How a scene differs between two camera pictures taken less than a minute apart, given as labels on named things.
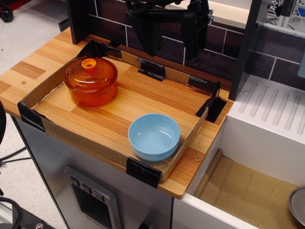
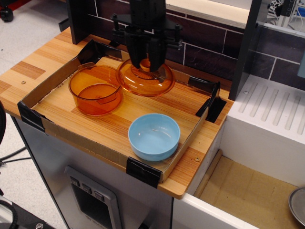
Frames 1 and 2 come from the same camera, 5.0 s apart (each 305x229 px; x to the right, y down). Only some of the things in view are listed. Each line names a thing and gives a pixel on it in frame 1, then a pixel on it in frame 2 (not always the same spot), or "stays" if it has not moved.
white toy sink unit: [257, 161] stays
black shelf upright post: [242, 68] stays
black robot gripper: [196, 19] -> [147, 18]
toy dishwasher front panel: [97, 206] stays
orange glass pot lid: [91, 74] -> [143, 81]
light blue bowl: [154, 137] stays
